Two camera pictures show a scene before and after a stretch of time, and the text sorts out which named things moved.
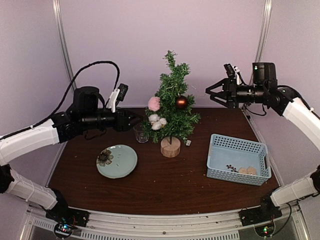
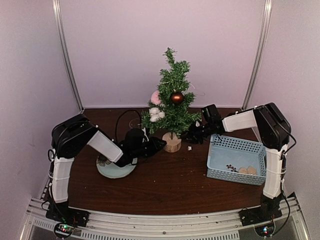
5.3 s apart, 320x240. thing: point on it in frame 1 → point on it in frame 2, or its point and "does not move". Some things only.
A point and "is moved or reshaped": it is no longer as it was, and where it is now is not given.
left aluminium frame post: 58,16 does not move
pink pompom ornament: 154,103 is moved or reshaped
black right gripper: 229,87 → 192,134
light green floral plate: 116,161 does not move
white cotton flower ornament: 156,122 → 155,114
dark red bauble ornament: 181,102 → 177,98
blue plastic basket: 223,150 does not move
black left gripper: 122,121 → 155,146
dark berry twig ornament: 234,169 does not move
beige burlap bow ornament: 249,170 does not move
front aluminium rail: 110,224 does not move
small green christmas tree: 173,124 does not move
